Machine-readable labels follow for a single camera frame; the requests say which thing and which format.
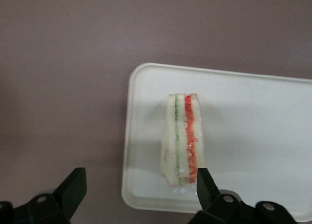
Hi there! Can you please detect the cream plastic tray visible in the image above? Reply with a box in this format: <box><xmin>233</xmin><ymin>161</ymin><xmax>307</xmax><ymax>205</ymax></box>
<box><xmin>121</xmin><ymin>62</ymin><xmax>312</xmax><ymax>222</ymax></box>

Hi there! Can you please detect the plastic triangle sandwich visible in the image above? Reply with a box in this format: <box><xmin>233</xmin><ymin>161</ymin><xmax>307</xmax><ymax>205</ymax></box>
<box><xmin>160</xmin><ymin>93</ymin><xmax>206</xmax><ymax>198</ymax></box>

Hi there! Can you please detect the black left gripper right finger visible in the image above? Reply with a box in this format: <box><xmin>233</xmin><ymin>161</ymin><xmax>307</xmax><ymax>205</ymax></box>
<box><xmin>187</xmin><ymin>168</ymin><xmax>298</xmax><ymax>224</ymax></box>

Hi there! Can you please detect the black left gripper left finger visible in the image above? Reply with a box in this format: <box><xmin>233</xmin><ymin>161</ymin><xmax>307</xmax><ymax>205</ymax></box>
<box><xmin>0</xmin><ymin>167</ymin><xmax>88</xmax><ymax>224</ymax></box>

